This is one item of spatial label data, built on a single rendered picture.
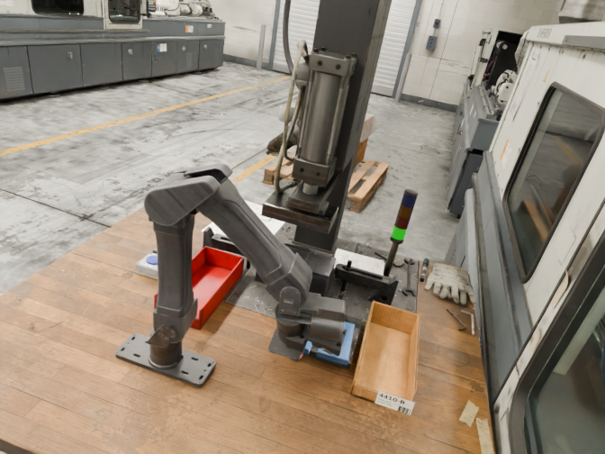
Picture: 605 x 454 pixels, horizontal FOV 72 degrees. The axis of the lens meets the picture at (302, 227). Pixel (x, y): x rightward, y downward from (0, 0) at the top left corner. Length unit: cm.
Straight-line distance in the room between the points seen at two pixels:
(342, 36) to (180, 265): 61
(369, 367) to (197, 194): 57
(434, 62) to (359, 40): 916
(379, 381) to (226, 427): 34
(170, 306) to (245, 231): 22
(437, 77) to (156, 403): 969
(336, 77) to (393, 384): 68
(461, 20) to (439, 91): 143
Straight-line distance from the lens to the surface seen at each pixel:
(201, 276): 119
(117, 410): 90
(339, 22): 103
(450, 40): 1015
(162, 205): 70
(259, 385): 93
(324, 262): 116
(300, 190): 107
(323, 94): 96
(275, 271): 70
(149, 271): 118
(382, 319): 112
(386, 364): 103
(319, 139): 98
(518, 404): 103
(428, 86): 1022
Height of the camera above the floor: 160
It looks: 28 degrees down
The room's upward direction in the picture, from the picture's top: 10 degrees clockwise
